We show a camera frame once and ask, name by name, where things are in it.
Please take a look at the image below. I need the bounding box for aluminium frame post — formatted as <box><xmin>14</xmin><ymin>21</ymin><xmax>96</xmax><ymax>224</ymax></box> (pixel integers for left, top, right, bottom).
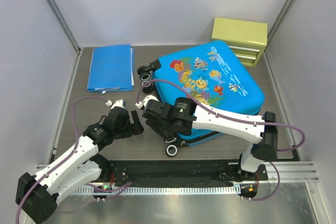
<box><xmin>261</xmin><ymin>0</ymin><xmax>313</xmax><ymax>50</ymax></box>
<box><xmin>46</xmin><ymin>0</ymin><xmax>82</xmax><ymax>55</ymax></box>

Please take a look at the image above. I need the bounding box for left aluminium frame post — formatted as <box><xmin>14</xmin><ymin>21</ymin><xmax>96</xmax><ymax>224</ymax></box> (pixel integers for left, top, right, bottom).
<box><xmin>46</xmin><ymin>0</ymin><xmax>82</xmax><ymax>55</ymax></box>

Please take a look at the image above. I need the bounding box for blue file folder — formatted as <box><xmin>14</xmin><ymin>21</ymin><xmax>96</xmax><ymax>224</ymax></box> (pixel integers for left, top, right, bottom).
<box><xmin>87</xmin><ymin>44</ymin><xmax>134</xmax><ymax>93</ymax></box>

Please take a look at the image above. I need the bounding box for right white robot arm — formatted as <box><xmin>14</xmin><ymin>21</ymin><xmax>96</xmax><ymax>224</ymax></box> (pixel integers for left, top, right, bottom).
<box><xmin>135</xmin><ymin>95</ymin><xmax>278</xmax><ymax>180</ymax></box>

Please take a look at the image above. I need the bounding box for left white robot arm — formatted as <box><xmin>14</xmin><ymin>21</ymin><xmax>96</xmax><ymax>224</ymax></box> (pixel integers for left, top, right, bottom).
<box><xmin>15</xmin><ymin>99</ymin><xmax>143</xmax><ymax>223</ymax></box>

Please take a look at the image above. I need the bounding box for blue suitcase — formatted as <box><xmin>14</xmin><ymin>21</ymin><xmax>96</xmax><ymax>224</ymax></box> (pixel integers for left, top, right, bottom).
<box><xmin>136</xmin><ymin>40</ymin><xmax>266</xmax><ymax>158</ymax></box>

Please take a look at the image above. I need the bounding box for olive green drawer box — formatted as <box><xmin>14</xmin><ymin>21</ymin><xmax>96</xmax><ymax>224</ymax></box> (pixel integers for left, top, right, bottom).
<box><xmin>211</xmin><ymin>17</ymin><xmax>268</xmax><ymax>67</ymax></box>

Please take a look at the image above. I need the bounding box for right aluminium frame post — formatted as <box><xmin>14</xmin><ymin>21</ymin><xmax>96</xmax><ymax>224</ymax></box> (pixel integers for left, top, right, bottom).
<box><xmin>261</xmin><ymin>0</ymin><xmax>313</xmax><ymax>50</ymax></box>

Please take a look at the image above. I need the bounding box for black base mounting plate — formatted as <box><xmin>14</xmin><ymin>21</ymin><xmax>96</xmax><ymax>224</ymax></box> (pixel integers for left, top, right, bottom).
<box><xmin>95</xmin><ymin>159</ymin><xmax>268</xmax><ymax>187</ymax></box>

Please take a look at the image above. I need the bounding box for white slotted cable duct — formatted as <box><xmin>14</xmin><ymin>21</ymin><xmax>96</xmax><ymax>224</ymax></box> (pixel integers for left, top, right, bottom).
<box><xmin>72</xmin><ymin>185</ymin><xmax>241</xmax><ymax>196</ymax></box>

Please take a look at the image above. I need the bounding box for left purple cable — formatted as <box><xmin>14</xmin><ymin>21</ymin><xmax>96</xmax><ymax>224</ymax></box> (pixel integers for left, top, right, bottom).
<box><xmin>15</xmin><ymin>97</ymin><xmax>132</xmax><ymax>224</ymax></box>

